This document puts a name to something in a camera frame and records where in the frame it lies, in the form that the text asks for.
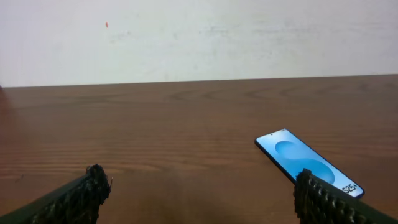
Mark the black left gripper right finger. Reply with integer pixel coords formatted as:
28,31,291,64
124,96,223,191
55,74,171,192
294,169,397,224

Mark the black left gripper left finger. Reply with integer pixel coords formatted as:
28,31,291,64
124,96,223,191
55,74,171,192
1,164,111,224

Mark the blue Galaxy smartphone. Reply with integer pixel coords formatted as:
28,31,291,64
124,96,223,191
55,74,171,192
254,129,365,198

